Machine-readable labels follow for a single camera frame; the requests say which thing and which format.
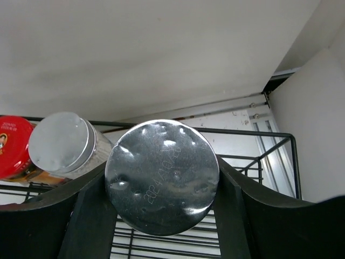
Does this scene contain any black wire rack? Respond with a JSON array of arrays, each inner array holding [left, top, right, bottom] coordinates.
[[1, 117, 301, 258]]

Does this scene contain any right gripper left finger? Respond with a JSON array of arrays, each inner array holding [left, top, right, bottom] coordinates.
[[1, 164, 117, 258]]

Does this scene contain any silver lid bead bottle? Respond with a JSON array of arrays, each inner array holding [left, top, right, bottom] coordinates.
[[105, 119, 219, 236], [29, 112, 113, 180]]

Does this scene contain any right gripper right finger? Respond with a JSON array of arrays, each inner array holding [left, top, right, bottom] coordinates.
[[213, 159, 344, 258]]

